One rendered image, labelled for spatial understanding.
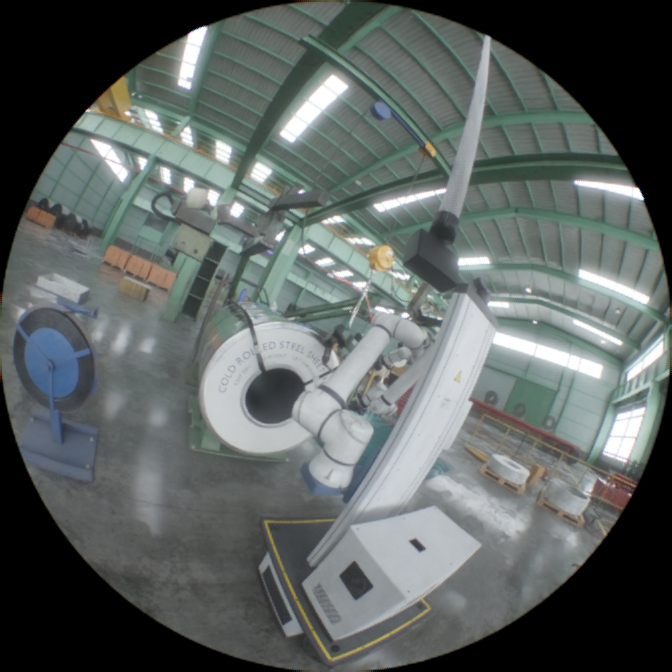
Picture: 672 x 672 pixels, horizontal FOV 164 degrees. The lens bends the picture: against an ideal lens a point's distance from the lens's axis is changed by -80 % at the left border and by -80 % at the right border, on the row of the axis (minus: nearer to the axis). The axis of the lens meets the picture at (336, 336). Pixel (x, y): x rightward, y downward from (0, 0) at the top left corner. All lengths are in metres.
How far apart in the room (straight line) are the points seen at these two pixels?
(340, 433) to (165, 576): 1.22
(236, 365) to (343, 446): 1.03
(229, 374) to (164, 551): 1.25
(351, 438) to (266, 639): 1.18
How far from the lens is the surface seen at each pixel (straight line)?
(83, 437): 2.10
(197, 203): 1.27
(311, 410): 0.96
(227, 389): 1.74
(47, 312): 1.53
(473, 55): 11.80
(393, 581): 0.81
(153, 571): 1.51
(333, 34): 2.68
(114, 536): 1.60
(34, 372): 1.70
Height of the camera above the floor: 1.41
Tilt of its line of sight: level
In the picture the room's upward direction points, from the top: 25 degrees clockwise
